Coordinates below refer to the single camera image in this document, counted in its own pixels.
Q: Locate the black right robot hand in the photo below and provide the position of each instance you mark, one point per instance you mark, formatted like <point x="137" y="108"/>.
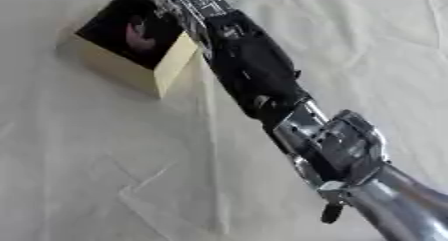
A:
<point x="256" y="65"/>

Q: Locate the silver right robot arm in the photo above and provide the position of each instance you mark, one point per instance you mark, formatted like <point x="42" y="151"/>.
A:
<point x="350" y="151"/>

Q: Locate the tan cardboard box black inside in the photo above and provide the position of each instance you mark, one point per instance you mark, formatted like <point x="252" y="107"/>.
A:
<point x="125" y="70"/>

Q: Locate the pink toy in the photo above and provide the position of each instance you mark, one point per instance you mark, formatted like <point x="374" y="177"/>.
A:
<point x="140" y="38"/>

